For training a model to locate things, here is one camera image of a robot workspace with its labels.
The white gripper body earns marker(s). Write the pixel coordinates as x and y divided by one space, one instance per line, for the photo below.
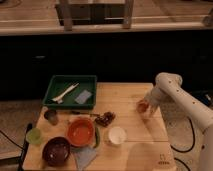
155 96

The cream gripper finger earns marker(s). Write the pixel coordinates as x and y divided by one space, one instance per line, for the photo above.
152 111

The red apple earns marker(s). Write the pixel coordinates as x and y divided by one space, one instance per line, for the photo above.
142 106

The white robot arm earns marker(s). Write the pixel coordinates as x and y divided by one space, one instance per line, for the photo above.
169 84

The white paper cup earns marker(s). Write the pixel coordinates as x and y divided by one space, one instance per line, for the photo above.
117 135

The small dark metal cup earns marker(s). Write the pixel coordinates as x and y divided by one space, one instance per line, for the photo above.
51 116

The light green cup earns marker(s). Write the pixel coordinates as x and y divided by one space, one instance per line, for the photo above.
34 136

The bunch of dark grapes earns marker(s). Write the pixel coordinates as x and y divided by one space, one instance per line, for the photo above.
105 119

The green chili pepper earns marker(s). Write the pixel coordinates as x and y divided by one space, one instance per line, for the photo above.
97 137

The grey sponge in tray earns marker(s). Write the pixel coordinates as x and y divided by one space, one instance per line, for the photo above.
83 97

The orange bowl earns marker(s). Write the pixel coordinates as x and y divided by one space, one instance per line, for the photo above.
80 132

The grey blue cloth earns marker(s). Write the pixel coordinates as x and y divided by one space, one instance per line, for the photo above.
83 156

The green plastic tray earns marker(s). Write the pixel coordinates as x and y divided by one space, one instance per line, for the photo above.
71 92

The white plastic fork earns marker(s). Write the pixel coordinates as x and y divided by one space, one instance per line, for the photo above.
59 98

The dark purple bowl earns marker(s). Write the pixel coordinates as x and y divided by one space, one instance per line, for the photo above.
56 151

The wooden stool legs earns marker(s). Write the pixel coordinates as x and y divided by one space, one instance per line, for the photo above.
72 13

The dark handled knife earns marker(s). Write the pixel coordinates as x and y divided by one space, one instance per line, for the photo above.
85 113

